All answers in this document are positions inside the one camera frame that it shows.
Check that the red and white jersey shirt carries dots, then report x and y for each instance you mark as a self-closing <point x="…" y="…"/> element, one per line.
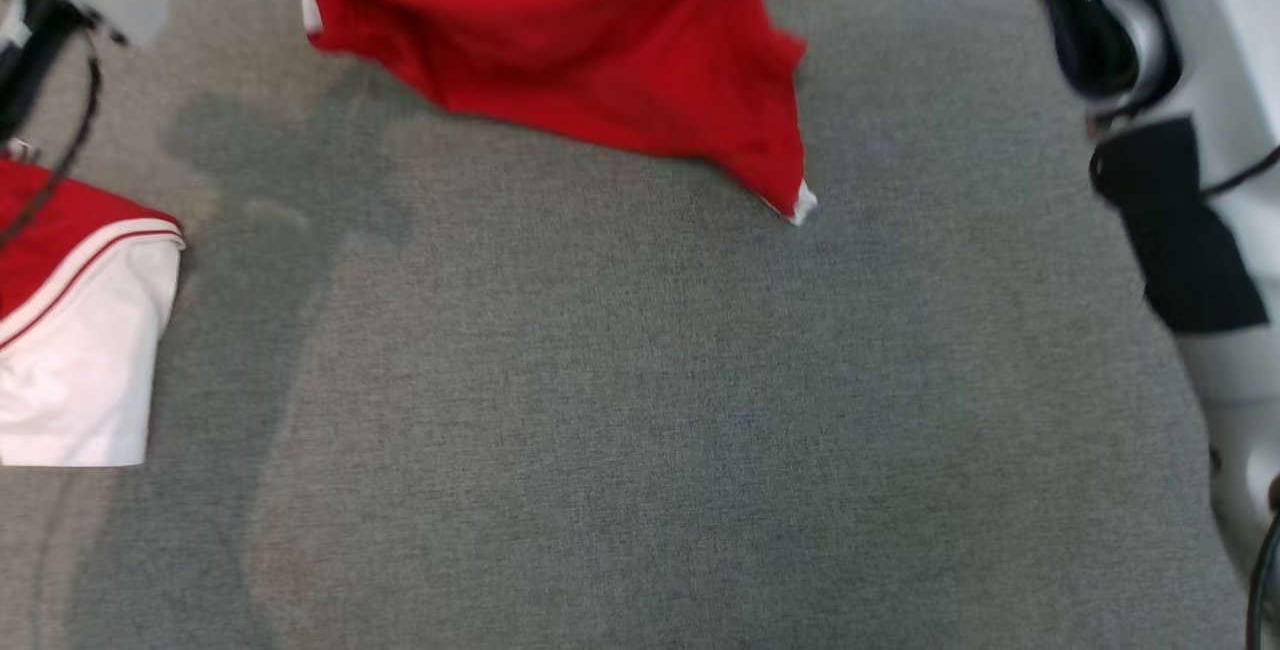
<point x="80" y="360"/>

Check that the red shorts with white trim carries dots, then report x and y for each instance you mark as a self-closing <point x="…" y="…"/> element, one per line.
<point x="600" y="40"/>

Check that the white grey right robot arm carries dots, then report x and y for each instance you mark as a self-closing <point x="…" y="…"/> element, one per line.
<point x="1230" y="30"/>

